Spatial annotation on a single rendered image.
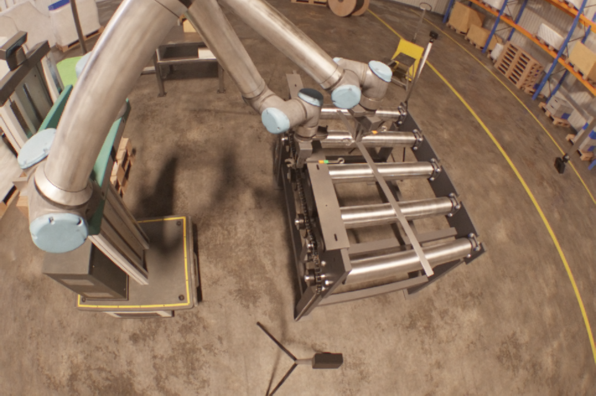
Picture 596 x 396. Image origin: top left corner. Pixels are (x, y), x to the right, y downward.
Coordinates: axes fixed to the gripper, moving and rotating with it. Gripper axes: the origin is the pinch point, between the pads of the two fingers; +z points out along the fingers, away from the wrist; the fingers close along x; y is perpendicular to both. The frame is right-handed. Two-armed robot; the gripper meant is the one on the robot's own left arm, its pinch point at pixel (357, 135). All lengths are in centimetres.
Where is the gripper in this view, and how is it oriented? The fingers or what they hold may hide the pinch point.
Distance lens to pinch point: 116.2
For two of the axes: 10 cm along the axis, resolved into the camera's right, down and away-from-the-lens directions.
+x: -5.0, -7.0, 5.1
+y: 8.6, -3.2, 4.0
